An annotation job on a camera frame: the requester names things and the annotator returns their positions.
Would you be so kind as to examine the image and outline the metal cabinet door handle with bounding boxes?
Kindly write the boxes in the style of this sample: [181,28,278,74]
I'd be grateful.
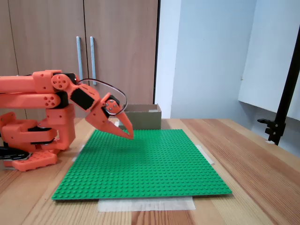
[90,36,98,86]
[76,36,83,79]

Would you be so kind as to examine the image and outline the green lego baseplate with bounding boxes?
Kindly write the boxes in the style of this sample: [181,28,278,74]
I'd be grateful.
[51,128,233,202]

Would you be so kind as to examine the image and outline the thin gripper motor cable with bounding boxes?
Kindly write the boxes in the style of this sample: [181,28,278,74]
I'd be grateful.
[78,78,128,117]

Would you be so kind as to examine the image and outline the black camera stand with clamp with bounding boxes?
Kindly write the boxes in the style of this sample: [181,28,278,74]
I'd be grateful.
[257,30,300,146]

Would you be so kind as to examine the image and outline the white panel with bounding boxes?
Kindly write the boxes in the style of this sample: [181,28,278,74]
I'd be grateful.
[238,0,300,121]

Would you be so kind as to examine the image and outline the brown wooden cabinet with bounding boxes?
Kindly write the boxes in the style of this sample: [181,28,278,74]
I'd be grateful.
[0,0,160,120]

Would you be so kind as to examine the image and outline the masking tape strip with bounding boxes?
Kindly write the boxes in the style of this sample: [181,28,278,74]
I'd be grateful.
[71,144,85,163]
[97,196,196,213]
[195,144,215,166]

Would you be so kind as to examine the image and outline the brown cardboard box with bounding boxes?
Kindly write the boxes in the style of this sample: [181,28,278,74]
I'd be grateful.
[118,104,163,130]

